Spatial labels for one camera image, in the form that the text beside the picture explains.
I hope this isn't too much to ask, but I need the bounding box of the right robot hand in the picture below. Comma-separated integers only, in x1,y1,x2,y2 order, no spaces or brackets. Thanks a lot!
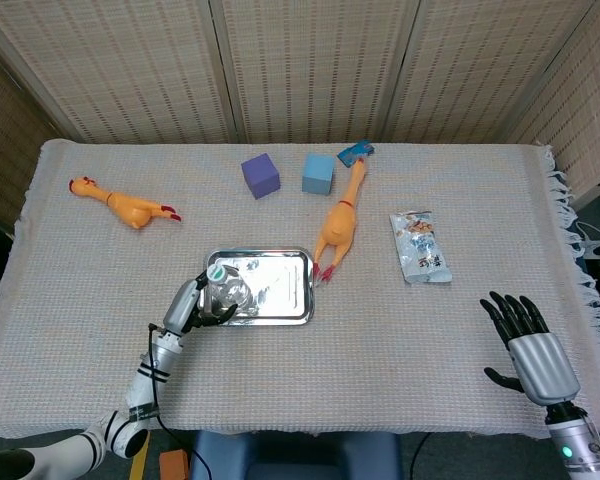
479,291,581,406

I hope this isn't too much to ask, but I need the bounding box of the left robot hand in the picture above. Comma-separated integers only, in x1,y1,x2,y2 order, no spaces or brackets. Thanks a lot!
161,270,239,337

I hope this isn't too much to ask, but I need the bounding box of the transparent plastic bottle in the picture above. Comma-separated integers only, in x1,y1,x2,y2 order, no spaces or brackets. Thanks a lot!
202,263,254,314

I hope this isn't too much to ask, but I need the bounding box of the stainless steel tray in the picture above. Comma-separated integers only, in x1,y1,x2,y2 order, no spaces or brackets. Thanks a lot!
202,246,316,327

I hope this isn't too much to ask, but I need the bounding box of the small rubber chicken toy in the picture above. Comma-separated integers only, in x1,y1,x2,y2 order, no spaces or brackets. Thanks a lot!
68,175,183,231

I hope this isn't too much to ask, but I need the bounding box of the purple foam cube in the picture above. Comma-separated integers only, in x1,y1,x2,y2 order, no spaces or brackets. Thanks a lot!
240,152,282,201

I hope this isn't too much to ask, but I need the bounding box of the white woven tablecloth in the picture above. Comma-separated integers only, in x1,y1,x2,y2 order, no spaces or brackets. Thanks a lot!
0,138,600,441

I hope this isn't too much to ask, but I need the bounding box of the orange block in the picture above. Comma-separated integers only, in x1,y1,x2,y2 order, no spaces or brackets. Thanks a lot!
158,448,191,480

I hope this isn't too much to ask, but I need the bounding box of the silver snack bag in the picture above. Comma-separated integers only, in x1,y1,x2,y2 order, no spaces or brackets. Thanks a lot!
389,210,453,286

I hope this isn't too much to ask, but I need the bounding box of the long rubber chicken toy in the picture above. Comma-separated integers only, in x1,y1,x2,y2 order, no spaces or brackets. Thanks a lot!
312,157,369,285

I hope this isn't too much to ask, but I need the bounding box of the blue chair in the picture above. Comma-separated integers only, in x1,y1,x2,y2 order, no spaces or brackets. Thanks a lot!
189,430,404,480

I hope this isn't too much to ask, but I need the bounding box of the light blue foam cube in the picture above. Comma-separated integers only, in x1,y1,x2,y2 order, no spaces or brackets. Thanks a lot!
301,153,337,196

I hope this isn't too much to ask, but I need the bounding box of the blue snack packet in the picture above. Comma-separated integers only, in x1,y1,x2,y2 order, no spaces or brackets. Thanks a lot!
336,139,376,167

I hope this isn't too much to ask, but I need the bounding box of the woven folding screen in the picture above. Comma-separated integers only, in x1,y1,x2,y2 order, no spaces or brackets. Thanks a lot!
0,0,600,221

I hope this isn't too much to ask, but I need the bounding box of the white cable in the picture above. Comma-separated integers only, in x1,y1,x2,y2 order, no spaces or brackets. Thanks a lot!
574,219,600,261

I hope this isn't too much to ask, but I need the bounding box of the black cable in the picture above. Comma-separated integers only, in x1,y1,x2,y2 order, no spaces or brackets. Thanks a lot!
410,433,431,480

